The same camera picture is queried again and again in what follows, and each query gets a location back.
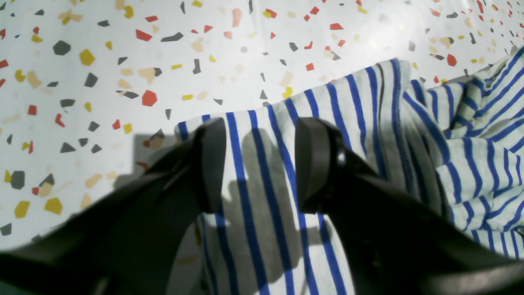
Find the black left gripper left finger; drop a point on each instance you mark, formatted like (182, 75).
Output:
(126, 243)

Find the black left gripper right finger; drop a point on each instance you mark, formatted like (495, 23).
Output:
(394, 245)

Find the blue white striped t-shirt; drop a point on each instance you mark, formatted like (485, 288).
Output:
(457, 148)

